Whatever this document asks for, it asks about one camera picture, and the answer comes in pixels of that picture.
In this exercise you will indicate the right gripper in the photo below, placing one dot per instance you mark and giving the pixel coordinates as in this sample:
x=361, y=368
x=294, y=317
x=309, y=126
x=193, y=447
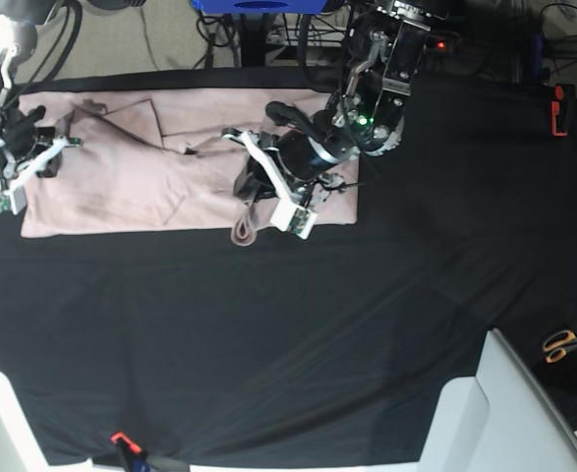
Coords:
x=24, y=141

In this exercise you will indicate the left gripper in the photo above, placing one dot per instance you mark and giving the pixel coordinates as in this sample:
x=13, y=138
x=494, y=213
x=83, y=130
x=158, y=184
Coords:
x=303, y=163

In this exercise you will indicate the pink T-shirt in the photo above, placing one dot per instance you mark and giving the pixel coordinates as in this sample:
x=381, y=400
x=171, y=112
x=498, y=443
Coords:
x=152, y=160

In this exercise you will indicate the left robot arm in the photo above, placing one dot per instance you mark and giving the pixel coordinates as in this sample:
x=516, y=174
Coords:
x=381, y=51

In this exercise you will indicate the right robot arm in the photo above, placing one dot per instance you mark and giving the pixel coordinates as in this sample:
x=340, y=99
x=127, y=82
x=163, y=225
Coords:
x=19, y=21

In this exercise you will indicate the white power strip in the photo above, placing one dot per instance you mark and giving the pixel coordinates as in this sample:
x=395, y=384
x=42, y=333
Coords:
x=281, y=36

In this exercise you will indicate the black table cloth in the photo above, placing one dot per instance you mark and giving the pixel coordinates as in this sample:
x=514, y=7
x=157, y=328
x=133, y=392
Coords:
x=318, y=353

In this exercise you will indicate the blue box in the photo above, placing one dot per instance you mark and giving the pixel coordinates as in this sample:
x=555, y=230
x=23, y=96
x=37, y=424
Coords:
x=219, y=7

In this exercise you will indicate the white bin left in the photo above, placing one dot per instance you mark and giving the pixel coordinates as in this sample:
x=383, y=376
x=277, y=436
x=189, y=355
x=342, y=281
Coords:
x=19, y=450

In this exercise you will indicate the orange blue clamp bottom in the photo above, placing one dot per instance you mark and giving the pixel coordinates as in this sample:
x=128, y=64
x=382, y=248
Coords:
x=132, y=457

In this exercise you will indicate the red and black clamp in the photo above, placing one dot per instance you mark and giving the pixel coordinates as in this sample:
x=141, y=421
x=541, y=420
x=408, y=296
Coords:
x=562, y=108

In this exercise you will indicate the orange handled scissors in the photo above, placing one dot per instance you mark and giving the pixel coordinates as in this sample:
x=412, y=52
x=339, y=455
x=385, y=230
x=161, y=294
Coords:
x=559, y=345

